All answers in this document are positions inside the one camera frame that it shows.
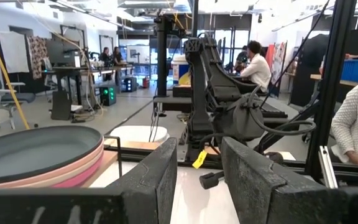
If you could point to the black desk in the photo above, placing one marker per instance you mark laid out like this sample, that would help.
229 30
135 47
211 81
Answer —
73 71

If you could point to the silver aluminium extrusion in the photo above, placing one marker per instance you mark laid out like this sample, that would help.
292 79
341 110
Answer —
327 168

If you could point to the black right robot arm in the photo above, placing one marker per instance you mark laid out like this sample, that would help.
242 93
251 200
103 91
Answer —
210 81

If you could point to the computer tower with green lights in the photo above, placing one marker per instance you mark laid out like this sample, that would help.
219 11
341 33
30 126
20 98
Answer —
108 96

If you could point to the magenta plate with cream rim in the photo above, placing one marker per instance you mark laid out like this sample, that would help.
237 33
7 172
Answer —
79 177

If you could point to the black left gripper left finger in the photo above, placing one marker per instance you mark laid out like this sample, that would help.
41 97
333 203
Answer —
151 186

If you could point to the wooden shelf with black frame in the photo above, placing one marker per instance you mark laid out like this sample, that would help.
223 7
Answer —
106 158

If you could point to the person at desk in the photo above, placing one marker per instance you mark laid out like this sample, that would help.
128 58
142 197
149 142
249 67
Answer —
117 59
105 57

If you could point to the black camera column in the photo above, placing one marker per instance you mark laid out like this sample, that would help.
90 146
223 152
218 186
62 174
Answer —
162 56

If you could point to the person in knitted top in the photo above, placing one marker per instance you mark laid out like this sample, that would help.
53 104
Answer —
354 121

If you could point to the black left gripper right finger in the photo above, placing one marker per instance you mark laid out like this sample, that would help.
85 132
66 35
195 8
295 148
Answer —
259 193

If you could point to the person in white shirt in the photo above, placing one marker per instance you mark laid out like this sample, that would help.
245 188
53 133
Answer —
257 70

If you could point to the white plate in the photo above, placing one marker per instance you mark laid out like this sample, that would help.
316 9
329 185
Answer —
138 133

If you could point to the white hanging sheet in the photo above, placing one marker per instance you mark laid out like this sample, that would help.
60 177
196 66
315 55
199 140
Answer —
13 51

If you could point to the stack of plates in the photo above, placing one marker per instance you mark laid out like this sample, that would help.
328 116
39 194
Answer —
36 152

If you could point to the black box under desk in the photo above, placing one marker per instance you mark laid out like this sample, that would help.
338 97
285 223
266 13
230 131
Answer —
61 105

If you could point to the yellow tag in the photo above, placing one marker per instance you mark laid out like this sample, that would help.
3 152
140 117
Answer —
199 159

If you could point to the black rig frame post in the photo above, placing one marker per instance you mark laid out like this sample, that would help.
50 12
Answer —
331 87

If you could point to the patterned hanging cloth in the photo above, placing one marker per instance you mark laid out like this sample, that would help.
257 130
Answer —
37 56

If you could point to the person seated behind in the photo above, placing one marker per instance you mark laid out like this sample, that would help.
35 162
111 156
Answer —
241 59

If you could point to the dark desk monitor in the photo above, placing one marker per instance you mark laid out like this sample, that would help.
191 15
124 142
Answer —
62 53

